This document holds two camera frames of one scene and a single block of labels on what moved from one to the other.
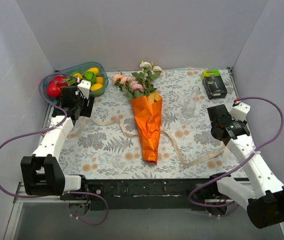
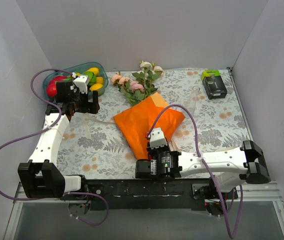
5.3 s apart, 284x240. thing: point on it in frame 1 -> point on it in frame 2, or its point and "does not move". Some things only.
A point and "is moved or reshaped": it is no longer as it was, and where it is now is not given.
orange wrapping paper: (147, 114) is moved or reshaped
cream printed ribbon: (80, 121) -> (87, 118)
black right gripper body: (215, 113) -> (151, 155)
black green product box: (213, 84) does not move
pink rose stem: (124, 83) does not move
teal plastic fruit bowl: (80, 69) does not move
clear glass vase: (189, 108) does not move
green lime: (90, 76) does not move
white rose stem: (148, 73) does not move
